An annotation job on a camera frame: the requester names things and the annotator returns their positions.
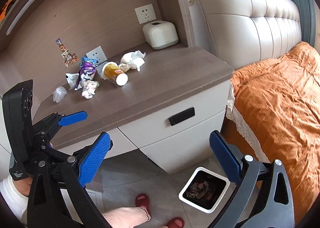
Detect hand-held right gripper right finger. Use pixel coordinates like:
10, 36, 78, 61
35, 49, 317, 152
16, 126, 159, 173
207, 130, 295, 228

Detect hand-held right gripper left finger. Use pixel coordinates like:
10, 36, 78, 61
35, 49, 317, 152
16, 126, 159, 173
27, 131, 112, 228

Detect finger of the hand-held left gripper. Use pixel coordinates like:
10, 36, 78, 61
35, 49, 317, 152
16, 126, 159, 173
32, 111, 88, 141
31, 141, 75, 168

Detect white square trash bin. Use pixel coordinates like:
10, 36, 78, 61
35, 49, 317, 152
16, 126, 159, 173
178, 167, 230, 213

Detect blue snack packet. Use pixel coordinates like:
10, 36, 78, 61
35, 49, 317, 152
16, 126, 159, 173
80, 56, 99, 67

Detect person's left forearm white sleeve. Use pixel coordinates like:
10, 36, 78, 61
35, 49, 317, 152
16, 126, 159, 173
0, 175, 31, 218

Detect clear crumpled plastic wrap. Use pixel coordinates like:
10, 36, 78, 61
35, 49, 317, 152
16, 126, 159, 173
52, 86, 68, 103

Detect crumpled printed paper wrapper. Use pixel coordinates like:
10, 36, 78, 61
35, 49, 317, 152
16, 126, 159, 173
81, 80, 100, 99

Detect dark printed snack wrapper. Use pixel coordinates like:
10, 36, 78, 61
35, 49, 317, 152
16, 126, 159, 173
186, 177, 218, 202

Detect white crumpled wrapper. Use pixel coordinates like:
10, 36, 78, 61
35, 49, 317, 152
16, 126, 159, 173
65, 73, 80, 91

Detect white lace bed skirt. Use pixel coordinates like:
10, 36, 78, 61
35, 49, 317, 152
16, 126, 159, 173
225, 81, 271, 164

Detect white nightstand with brown top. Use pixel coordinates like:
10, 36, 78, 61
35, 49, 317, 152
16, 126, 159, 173
0, 46, 234, 176

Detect purple snack wrapper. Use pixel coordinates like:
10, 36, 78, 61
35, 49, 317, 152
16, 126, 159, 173
78, 61, 97, 89

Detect yellow paper cup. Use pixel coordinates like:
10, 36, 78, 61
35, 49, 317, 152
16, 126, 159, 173
101, 61, 129, 87

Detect red slipper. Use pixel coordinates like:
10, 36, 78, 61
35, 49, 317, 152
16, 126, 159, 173
166, 217, 185, 228
135, 194, 151, 215

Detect person's left leg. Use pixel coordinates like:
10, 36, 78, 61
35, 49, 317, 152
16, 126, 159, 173
101, 207, 152, 228

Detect orange bedspread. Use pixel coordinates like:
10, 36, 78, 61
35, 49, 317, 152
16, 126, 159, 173
230, 41, 320, 218

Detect crumpled white tissue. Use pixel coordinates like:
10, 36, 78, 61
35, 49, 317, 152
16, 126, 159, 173
119, 50, 146, 72

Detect white tissue box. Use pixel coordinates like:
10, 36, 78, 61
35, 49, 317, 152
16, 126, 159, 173
142, 21, 180, 50

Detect orange toy car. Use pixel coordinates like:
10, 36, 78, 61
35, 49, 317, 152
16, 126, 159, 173
0, 0, 26, 24

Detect beige padded headboard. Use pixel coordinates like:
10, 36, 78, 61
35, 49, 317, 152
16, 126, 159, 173
187, 0, 304, 71

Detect grey curtain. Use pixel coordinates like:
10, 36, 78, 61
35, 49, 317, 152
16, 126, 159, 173
287, 0, 320, 52

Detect black drawer handle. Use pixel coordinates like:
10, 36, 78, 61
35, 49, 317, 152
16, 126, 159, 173
169, 107, 195, 126

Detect cartoon wall stickers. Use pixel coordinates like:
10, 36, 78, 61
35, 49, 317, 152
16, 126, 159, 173
55, 38, 78, 68

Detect white wall outlet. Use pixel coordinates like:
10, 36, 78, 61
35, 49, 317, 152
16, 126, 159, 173
134, 4, 156, 24
86, 46, 108, 64

